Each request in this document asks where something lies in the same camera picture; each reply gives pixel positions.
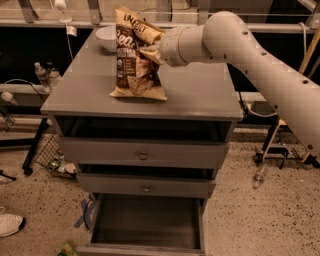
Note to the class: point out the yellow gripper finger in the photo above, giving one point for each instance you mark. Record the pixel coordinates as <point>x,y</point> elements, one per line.
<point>150,37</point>
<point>152,52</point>

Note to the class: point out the wire mesh basket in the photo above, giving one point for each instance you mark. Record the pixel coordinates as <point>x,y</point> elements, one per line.
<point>53,160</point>

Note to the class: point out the grey middle drawer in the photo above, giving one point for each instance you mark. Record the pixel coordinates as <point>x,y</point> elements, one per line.
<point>142,185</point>

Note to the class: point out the plastic bottle on floor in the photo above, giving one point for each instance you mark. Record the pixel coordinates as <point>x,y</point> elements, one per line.
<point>259,176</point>

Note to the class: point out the yellow wooden ladder frame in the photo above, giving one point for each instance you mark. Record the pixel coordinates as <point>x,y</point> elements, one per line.
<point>267,148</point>

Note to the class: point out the grey open bottom drawer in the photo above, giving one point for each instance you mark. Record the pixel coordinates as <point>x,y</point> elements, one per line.
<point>125,225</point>

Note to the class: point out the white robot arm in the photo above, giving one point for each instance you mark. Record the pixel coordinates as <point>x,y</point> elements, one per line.
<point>224,37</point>

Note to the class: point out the white lamp fixture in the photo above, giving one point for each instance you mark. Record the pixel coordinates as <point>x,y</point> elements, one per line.
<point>62,6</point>

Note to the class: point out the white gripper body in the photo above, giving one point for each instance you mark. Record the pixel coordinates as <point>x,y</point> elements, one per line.
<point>169,47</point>

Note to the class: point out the blue tape cross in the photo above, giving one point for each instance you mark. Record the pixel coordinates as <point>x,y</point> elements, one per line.
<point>87,207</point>

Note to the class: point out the brown chip bag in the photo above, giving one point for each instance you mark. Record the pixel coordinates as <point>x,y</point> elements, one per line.
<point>136,75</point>

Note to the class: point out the white sneaker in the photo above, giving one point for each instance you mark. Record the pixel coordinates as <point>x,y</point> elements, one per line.
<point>10,224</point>

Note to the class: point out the clear plastic water bottle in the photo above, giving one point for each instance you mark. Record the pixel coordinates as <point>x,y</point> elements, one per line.
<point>43,76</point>

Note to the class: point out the white ceramic bowl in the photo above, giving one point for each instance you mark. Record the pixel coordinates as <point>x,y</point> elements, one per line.
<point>106,37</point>

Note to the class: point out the green snack packet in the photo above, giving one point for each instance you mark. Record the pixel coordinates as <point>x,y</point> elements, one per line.
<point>67,250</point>

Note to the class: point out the grey wooden drawer cabinet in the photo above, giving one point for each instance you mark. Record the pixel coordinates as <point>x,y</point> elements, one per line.
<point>201,107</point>

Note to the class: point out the grey top drawer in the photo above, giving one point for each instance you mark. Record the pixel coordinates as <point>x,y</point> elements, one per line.
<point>143,153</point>

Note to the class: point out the black metal stand leg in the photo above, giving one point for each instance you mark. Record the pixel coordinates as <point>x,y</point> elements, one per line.
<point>28,160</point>

